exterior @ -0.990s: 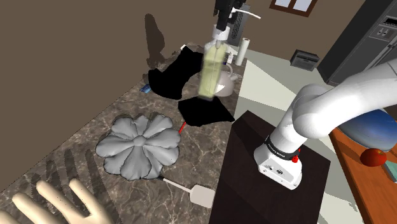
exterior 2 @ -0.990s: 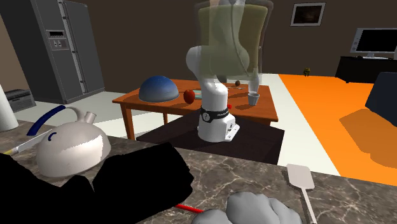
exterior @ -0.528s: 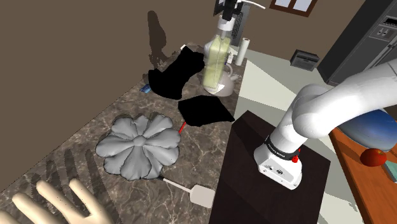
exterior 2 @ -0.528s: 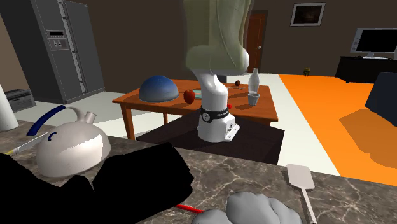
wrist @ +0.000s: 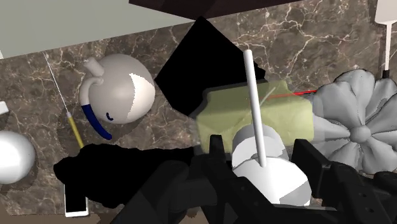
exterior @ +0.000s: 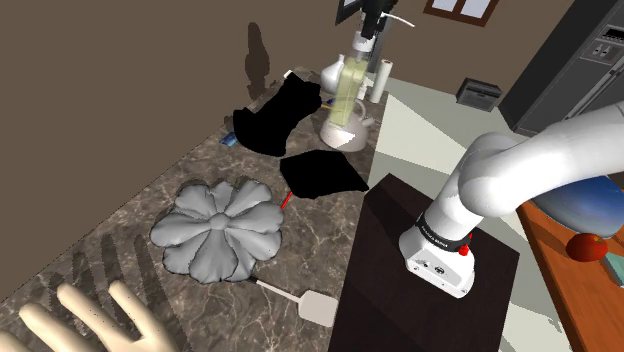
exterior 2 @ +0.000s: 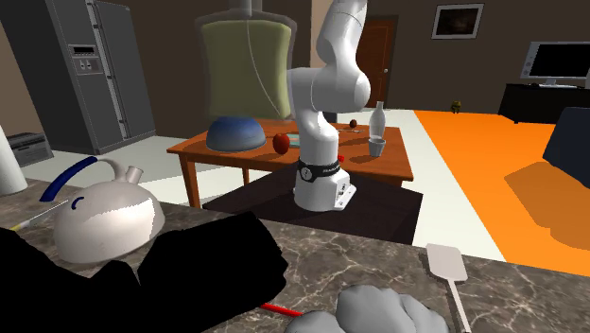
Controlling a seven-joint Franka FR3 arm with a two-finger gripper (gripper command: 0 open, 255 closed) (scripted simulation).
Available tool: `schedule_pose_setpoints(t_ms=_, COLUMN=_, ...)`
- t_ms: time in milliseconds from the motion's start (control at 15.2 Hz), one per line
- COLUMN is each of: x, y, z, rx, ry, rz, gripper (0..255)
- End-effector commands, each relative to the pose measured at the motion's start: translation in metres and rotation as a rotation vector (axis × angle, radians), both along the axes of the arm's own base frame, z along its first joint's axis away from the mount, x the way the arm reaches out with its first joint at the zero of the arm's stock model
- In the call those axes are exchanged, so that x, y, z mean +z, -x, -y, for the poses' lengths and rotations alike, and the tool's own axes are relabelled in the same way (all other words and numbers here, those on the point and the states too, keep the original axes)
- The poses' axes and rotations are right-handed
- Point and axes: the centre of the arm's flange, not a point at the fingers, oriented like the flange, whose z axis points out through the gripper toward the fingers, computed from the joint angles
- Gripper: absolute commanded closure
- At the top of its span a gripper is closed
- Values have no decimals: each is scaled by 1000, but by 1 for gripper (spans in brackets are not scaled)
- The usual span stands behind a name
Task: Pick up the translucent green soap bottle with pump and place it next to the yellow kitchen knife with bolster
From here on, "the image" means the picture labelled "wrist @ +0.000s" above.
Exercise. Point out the grey flower-shaped ornament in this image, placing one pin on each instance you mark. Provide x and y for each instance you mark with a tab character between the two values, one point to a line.
359	133

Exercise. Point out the white round pot with stick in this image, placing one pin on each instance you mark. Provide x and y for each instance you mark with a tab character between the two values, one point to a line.
273	180

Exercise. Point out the pale green box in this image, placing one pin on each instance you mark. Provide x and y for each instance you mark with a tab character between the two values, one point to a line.
229	118

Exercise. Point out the thin red stick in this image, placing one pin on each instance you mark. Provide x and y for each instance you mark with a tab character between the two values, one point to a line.
302	92

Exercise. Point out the small white block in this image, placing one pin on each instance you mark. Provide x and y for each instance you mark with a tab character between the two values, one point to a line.
3	107

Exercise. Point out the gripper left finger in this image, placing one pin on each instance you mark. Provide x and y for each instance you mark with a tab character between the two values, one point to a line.
186	192

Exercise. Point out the white ball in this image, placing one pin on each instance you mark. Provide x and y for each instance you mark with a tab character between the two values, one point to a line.
14	156

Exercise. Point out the white phone with black screen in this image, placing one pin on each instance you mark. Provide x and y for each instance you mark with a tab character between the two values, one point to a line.
76	201

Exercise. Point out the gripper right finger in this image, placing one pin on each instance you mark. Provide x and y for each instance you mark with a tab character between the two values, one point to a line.
356	198

